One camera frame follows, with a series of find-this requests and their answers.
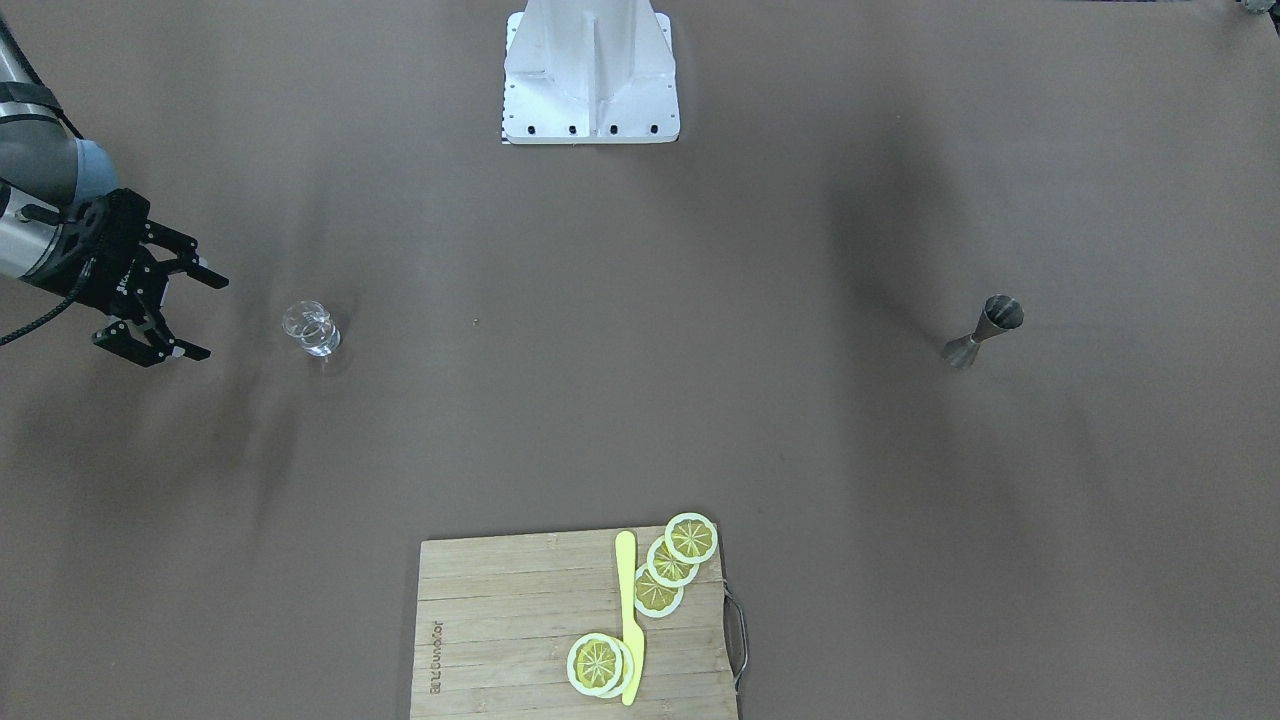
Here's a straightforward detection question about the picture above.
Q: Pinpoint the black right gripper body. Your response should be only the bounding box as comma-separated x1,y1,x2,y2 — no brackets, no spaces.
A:
20,190,173,325

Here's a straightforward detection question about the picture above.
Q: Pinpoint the clear glass cup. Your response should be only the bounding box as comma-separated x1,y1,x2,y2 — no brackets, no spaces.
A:
282,300,342,357

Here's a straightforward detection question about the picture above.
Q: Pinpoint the steel jigger measuring cup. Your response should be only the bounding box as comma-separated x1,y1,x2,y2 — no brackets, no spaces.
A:
941,293,1025,369

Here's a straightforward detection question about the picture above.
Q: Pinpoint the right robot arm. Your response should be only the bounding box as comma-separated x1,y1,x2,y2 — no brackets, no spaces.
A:
1,26,228,366

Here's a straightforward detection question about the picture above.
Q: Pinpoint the wooden cutting board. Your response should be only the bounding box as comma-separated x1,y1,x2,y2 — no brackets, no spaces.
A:
408,528,741,719

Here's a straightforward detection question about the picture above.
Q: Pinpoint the yellow plastic knife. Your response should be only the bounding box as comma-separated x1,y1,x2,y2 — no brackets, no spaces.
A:
614,530,646,707

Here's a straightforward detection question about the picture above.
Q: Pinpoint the lemon slice top near knife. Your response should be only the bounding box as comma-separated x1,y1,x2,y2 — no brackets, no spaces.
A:
564,632,628,698

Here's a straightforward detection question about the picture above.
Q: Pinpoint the lemon slice under near knife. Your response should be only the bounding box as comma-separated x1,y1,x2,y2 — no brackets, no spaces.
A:
600,638,635,700

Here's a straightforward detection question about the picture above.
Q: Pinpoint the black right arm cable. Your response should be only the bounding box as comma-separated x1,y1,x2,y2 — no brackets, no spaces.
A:
0,255,101,348

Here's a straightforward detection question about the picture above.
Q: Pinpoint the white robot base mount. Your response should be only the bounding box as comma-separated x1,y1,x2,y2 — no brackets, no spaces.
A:
500,1,681,145

